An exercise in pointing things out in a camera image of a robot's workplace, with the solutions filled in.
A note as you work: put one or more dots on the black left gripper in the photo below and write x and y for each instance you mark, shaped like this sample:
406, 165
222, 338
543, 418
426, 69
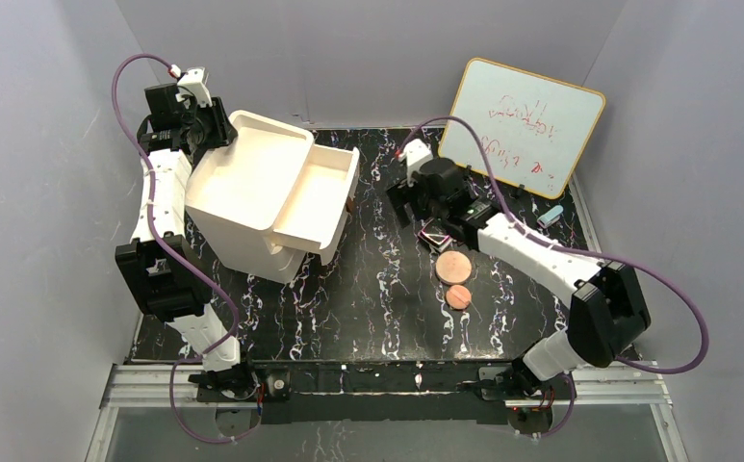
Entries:
219, 124

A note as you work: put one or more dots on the small round pink compact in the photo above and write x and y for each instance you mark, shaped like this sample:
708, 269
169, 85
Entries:
458, 297

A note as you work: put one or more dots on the large round pink compact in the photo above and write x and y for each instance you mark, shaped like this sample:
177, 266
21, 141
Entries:
453, 268

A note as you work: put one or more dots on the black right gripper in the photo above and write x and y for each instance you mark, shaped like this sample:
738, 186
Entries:
411, 195

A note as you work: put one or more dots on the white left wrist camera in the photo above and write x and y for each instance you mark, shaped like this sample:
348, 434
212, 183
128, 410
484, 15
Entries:
192, 82

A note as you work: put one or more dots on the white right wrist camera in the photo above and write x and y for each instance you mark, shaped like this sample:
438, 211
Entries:
413, 155

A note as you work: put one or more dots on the light blue eraser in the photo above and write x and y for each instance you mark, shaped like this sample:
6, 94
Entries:
550, 217

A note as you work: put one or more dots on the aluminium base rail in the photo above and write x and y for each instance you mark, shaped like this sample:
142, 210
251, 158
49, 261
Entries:
156, 385

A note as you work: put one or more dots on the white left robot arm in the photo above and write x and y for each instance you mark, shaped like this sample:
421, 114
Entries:
166, 278

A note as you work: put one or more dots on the black square compact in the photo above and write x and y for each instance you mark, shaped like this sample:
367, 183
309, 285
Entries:
434, 236

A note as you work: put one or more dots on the white top drawer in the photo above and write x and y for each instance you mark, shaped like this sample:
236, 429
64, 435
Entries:
315, 213

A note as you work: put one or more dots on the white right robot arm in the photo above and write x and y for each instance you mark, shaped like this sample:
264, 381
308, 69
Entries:
607, 310

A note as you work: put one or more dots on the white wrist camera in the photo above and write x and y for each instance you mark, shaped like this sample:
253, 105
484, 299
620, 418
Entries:
413, 155
192, 82

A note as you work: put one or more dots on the whiteboard with yellow frame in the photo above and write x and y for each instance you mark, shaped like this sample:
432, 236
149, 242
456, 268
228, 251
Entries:
525, 129

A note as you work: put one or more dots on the white three-drawer organizer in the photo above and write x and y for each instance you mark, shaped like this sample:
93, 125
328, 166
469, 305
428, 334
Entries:
236, 193

